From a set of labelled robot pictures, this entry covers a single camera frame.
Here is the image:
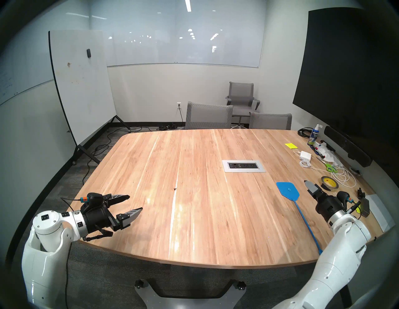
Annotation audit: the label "silver table outlet box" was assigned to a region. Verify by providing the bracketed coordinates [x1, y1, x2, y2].
[222, 160, 266, 173]

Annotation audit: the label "rolling whiteboard on black stand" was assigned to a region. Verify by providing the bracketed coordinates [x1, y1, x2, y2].
[48, 30, 131, 165]

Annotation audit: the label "whiteboard cleaner spray bottle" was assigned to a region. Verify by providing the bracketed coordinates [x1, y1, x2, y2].
[307, 124, 323, 146]

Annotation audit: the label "black video sound bar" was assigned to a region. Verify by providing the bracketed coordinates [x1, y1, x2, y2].
[324, 126, 373, 168]

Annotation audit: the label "long black floor cable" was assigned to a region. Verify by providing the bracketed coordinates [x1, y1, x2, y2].
[82, 126, 142, 184]

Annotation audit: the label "grey office armchair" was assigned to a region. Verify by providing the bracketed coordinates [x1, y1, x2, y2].
[225, 82, 261, 128]

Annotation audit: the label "blue plastic fly swatter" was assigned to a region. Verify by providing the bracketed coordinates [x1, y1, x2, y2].
[276, 182, 323, 255]

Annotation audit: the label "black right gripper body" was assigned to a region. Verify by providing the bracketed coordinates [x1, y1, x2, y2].
[313, 189, 344, 223]

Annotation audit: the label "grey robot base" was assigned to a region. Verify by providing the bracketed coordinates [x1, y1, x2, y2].
[134, 279, 247, 309]

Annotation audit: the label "crumpled white cloth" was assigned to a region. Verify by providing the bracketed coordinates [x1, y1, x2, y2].
[316, 143, 339, 164]

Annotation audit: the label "glass wall board with writing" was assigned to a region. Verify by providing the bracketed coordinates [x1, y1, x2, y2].
[0, 28, 55, 106]

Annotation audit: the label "black left camera cable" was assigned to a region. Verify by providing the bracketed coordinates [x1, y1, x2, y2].
[60, 196, 82, 212]

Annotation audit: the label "narrow grey mesh chair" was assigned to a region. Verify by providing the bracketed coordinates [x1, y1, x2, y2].
[249, 112, 292, 130]

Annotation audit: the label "white power adapter with cable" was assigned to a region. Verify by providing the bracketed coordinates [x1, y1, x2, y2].
[293, 150, 357, 188]

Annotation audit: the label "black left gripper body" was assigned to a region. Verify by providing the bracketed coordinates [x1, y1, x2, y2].
[80, 202, 120, 243]

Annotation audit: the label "large glass wall board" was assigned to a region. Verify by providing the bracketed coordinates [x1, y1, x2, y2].
[90, 0, 261, 68]

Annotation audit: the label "green handled scissors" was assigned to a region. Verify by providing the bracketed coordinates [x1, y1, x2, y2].
[316, 157, 339, 174]

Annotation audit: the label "wide grey mesh chair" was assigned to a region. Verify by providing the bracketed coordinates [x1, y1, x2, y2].
[185, 102, 233, 130]

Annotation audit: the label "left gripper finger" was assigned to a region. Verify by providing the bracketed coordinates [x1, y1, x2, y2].
[116, 207, 143, 231]
[104, 194, 130, 206]

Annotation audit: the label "white paper sheet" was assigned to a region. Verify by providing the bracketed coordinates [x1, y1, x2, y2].
[365, 194, 396, 232]

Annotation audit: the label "large black wall screen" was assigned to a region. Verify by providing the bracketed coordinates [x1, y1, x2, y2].
[292, 8, 399, 175]

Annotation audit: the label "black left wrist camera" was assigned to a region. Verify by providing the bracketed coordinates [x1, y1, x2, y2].
[79, 193, 104, 204]

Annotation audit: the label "black yellow tape roll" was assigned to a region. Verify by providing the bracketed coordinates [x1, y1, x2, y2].
[320, 176, 339, 192]

